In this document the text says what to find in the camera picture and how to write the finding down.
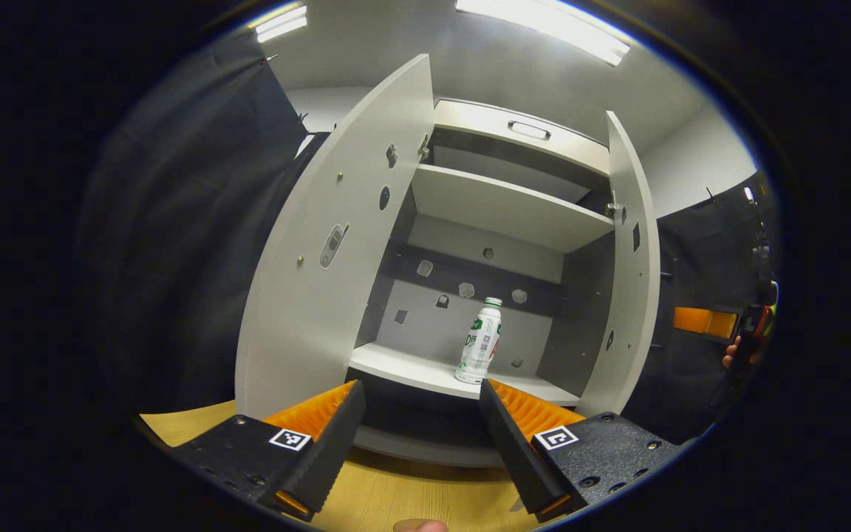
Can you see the white bottle with green cap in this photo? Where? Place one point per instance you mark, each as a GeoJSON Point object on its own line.
{"type": "Point", "coordinates": [479, 347]}

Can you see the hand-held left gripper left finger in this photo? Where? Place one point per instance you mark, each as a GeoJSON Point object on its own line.
{"type": "Point", "coordinates": [329, 458]}

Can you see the black backdrop cloth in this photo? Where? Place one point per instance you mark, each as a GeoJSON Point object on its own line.
{"type": "Point", "coordinates": [691, 251]}
{"type": "Point", "coordinates": [174, 222]}

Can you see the white cabinet door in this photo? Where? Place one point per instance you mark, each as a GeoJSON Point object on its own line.
{"type": "Point", "coordinates": [629, 295]}
{"type": "Point", "coordinates": [307, 325]}

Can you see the white cabinet shelf board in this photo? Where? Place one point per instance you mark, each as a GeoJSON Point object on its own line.
{"type": "Point", "coordinates": [507, 207]}

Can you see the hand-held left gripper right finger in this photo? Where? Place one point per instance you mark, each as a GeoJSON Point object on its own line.
{"type": "Point", "coordinates": [514, 451]}

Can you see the long ceiling light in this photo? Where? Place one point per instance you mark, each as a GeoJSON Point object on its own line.
{"type": "Point", "coordinates": [544, 26]}
{"type": "Point", "coordinates": [281, 24]}

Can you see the white cabinet bottom board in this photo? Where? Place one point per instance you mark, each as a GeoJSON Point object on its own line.
{"type": "Point", "coordinates": [411, 366]}

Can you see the white and grey cabinet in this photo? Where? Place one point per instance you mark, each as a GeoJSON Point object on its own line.
{"type": "Point", "coordinates": [425, 332]}

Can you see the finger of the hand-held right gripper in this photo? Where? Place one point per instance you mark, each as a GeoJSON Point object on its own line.
{"type": "Point", "coordinates": [699, 321]}

